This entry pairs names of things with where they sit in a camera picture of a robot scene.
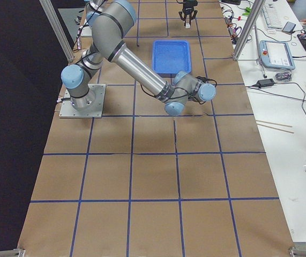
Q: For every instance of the wooden chopstick pair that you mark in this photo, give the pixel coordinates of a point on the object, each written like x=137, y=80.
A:
x=276, y=126

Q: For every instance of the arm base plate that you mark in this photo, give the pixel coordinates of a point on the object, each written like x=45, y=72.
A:
x=89, y=106

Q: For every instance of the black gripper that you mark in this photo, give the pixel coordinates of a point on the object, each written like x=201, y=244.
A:
x=187, y=10

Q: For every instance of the blue teach pendant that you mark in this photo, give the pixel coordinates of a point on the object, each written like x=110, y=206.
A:
x=276, y=55

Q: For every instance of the aluminium frame post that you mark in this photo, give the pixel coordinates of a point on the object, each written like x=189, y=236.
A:
x=250, y=22

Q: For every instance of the black power adapter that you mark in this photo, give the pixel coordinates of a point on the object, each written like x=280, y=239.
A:
x=265, y=83

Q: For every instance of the white keyboard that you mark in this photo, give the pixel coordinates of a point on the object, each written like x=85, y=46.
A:
x=271, y=17

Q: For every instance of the blue plastic tray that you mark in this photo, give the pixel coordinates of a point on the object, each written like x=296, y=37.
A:
x=171, y=56

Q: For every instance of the black smartphone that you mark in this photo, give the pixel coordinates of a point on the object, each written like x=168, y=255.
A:
x=289, y=28

